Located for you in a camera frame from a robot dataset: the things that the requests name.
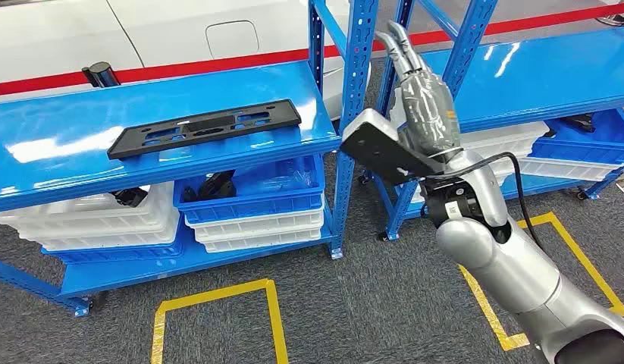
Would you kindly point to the red barrier belt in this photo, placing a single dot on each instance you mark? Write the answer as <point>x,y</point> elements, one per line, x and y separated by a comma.
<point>191,67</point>

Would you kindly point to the black stanchion post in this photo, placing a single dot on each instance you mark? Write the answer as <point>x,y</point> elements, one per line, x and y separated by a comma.
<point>103,75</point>

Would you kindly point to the black plastic plate bracket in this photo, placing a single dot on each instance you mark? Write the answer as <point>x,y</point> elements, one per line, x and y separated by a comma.
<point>136,143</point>

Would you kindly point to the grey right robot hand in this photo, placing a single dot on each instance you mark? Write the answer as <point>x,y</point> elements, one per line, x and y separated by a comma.
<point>427,110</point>

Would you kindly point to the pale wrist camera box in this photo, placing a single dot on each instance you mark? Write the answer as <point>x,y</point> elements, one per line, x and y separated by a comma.
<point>377,145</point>

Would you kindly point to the clear plastic bag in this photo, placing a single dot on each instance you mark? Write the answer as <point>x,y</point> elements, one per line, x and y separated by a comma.
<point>291,176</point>

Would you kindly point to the blue metal shelf rack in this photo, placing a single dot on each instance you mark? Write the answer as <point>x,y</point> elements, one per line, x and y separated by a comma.
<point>65,125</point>
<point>542,75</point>

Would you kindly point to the black plastic part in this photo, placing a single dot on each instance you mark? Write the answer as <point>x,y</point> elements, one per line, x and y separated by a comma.
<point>580,123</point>
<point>216,188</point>
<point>128,197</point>

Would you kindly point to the white car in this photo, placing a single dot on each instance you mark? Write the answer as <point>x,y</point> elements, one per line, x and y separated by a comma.
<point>191,30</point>

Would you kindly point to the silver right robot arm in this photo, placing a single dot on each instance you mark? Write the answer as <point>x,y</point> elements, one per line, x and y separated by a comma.
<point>517,271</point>

